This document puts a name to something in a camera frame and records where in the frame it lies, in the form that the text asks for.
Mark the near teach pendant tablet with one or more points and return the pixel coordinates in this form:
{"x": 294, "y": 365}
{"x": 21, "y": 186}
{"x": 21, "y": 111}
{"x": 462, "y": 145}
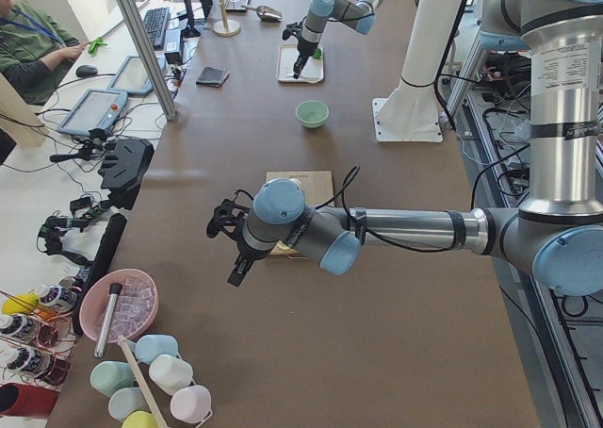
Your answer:
{"x": 96, "y": 109}

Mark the mint green cup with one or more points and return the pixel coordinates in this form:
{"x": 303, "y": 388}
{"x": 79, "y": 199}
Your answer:
{"x": 108, "y": 377}

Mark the white cup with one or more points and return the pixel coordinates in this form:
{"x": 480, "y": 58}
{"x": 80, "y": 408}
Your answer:
{"x": 171, "y": 373}

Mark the teach pendant tablet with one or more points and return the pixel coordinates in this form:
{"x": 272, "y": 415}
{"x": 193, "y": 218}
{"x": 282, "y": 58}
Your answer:
{"x": 96, "y": 109}
{"x": 132, "y": 78}

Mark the black keyboard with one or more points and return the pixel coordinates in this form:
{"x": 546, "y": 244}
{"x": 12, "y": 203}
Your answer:
{"x": 155, "y": 23}

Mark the pink cup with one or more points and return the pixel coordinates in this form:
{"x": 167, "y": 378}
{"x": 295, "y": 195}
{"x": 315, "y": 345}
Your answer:
{"x": 192, "y": 404}

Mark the far teach pendant tablet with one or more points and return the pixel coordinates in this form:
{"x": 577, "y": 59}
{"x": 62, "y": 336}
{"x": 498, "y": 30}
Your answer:
{"x": 132, "y": 78}

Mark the yellow cup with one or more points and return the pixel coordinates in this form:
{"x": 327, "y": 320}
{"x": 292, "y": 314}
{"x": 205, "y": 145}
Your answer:
{"x": 140, "y": 419}

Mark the pink ice bowl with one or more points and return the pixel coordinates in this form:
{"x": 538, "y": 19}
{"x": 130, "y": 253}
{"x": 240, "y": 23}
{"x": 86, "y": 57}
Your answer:
{"x": 136, "y": 308}

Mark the metal scoop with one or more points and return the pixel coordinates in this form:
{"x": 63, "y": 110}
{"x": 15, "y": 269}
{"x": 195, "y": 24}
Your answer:
{"x": 265, "y": 13}

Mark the wooden cutting board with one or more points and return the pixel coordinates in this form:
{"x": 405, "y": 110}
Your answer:
{"x": 317, "y": 186}

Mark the cream rabbit tray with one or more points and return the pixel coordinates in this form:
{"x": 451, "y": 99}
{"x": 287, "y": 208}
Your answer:
{"x": 313, "y": 71}

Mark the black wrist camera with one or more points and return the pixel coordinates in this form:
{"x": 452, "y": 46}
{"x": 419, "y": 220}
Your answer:
{"x": 229, "y": 216}
{"x": 292, "y": 30}

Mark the person in green jacket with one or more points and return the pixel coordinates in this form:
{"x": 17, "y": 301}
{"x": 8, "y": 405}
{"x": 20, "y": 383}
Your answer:
{"x": 36, "y": 51}

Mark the light blue cup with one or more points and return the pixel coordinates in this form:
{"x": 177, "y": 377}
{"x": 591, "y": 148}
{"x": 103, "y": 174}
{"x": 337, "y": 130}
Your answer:
{"x": 151, "y": 346}

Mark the wooden mug tree stand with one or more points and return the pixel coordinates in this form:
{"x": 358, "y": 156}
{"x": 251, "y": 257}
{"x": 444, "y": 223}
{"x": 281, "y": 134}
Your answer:
{"x": 225, "y": 27}

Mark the black computer mouse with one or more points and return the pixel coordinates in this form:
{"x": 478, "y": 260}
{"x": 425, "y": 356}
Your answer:
{"x": 84, "y": 71}

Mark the mint green bowl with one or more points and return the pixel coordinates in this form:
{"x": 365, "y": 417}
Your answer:
{"x": 312, "y": 113}

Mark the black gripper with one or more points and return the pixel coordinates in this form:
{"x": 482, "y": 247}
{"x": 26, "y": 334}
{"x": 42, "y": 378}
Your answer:
{"x": 303, "y": 51}
{"x": 246, "y": 254}

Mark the aluminium frame post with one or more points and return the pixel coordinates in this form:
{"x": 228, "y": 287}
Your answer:
{"x": 134, "y": 24}

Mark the grey folded cloth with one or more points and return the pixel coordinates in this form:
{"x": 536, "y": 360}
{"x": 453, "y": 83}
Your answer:
{"x": 212, "y": 77}

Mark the black plastic bracket plate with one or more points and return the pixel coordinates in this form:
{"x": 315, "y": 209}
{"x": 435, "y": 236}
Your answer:
{"x": 125, "y": 163}

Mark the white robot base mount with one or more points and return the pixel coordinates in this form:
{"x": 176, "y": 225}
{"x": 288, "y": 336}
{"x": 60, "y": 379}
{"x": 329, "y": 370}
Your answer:
{"x": 410, "y": 112}

